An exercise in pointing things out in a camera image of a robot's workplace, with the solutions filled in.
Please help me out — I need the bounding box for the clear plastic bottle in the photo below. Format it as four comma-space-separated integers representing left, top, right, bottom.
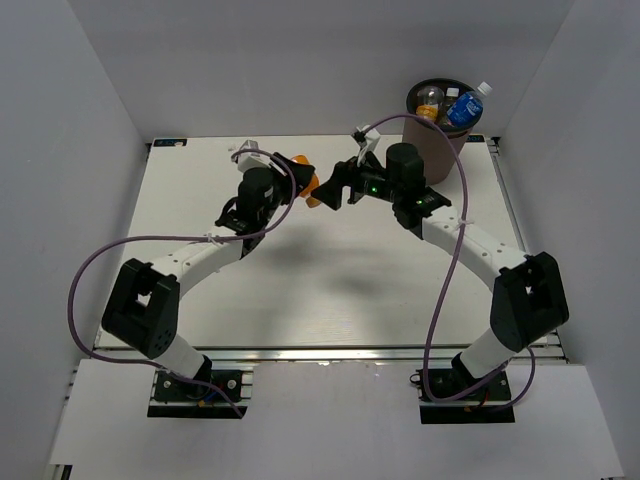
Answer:
438, 87, 459, 126

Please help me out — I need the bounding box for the blue label water bottle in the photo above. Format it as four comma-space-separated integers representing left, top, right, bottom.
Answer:
446, 82, 493, 128

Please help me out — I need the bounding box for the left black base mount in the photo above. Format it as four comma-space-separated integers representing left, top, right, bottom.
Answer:
147, 369, 253, 420

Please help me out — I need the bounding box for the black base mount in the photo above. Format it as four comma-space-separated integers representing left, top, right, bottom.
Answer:
408, 367, 516, 425
147, 369, 253, 420

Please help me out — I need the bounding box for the purple cable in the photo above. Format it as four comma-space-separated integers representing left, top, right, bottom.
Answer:
359, 113, 537, 405
67, 149, 296, 420

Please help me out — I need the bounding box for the small orange bottle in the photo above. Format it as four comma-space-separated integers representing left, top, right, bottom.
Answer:
416, 85, 444, 122

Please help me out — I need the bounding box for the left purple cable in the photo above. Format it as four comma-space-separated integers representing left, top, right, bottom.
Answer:
67, 149, 296, 420

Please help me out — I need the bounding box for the blue table label sticker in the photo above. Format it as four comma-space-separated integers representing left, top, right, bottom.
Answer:
151, 138, 187, 148

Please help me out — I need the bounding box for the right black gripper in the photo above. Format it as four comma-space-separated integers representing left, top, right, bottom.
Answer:
309, 147, 400, 212

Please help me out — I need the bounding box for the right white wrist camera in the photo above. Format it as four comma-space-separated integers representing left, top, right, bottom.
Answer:
351, 124, 381, 166

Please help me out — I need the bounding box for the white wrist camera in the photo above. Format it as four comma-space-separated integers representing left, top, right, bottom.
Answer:
231, 139, 269, 173
351, 124, 381, 166

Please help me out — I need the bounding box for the aluminium table rail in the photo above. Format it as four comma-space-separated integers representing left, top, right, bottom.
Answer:
201, 346, 566, 362

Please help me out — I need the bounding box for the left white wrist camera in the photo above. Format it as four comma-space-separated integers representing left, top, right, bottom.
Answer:
231, 139, 269, 173

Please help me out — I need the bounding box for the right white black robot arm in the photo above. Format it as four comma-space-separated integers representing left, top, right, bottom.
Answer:
311, 143, 569, 399

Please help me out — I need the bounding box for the orange plastic bottle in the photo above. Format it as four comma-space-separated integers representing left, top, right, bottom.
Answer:
292, 155, 321, 208

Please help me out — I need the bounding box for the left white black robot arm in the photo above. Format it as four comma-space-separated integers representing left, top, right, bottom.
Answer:
101, 149, 318, 399

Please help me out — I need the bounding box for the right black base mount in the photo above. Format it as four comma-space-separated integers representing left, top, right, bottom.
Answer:
408, 367, 516, 425

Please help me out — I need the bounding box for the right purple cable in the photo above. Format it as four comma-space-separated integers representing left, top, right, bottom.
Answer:
359, 113, 537, 405

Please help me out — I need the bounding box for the brown cylindrical waste bin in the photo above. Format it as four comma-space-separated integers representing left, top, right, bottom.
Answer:
402, 78, 480, 185

